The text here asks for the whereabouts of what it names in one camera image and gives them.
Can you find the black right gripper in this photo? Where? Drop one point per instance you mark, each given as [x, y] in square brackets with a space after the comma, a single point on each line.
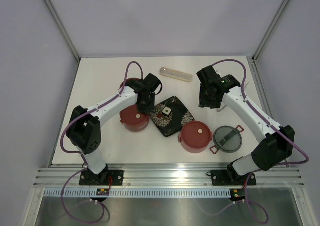
[203, 102]

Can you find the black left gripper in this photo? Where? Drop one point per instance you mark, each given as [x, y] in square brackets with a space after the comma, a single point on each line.
[150, 108]

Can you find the dark red lid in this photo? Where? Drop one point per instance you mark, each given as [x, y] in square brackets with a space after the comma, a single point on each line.
[195, 125]
[135, 84]
[131, 116]

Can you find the pink bowl with handles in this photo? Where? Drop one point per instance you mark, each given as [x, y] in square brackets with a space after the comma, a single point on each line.
[195, 141]

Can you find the metal food tongs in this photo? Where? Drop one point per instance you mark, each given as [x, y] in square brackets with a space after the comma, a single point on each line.
[234, 96]

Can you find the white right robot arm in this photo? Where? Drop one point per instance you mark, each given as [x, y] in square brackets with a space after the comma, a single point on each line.
[274, 140]

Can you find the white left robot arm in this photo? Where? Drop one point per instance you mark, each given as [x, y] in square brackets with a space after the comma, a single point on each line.
[84, 129]

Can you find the pink bowl back left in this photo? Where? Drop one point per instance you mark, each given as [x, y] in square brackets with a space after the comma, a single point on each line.
[121, 89]

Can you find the white sushi cube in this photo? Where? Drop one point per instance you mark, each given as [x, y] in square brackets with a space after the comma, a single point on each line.
[167, 111]

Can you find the beige cutlery case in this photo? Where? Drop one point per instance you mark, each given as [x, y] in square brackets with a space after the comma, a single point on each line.
[177, 75]

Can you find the dark pink bowl front left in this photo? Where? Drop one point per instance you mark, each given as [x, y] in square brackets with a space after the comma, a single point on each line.
[135, 126]

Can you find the black floral square plate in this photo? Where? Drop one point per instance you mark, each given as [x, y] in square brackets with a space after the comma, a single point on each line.
[169, 125]

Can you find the grey transparent lid red handles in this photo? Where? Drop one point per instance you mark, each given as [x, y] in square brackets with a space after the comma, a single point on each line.
[227, 139]

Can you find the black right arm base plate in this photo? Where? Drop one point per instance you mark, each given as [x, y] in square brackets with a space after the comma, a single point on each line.
[220, 177]

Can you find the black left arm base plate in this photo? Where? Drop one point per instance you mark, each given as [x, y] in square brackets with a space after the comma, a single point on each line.
[112, 177]

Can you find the left aluminium post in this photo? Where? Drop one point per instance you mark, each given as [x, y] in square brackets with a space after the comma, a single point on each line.
[61, 28]

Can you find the aluminium post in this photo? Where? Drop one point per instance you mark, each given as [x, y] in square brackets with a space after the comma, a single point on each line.
[61, 28]
[271, 28]

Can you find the aluminium front rail frame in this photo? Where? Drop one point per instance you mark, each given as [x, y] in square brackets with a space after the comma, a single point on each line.
[167, 175]

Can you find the right aluminium post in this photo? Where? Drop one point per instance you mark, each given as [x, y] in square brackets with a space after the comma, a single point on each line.
[271, 28]

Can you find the slotted white cable duct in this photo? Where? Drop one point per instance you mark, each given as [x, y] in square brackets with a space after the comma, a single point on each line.
[157, 193]

